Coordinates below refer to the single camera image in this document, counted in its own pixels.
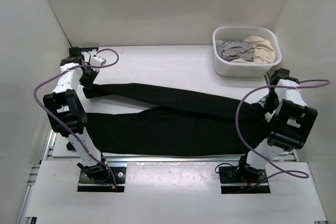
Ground white plastic laundry basket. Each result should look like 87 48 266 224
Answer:
212 26 282 78

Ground white front cover board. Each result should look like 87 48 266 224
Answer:
26 161 326 223

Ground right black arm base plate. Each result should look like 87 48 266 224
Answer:
214 163 270 195

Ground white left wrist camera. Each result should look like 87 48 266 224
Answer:
89 55 106 67

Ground small dark label sticker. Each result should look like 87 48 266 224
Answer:
82 47 99 52

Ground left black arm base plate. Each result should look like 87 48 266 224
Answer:
77 166 127 193

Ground black trousers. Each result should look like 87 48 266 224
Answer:
83 83 268 156

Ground beige garment in basket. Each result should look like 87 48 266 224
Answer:
232 36 276 63

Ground aluminium table frame rail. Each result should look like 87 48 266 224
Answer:
15 48 329 224

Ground grey garment in basket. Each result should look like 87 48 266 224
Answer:
215 40 254 61

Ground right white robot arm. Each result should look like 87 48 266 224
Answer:
236 68 318 182

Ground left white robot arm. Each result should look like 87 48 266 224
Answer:
43 47 110 182

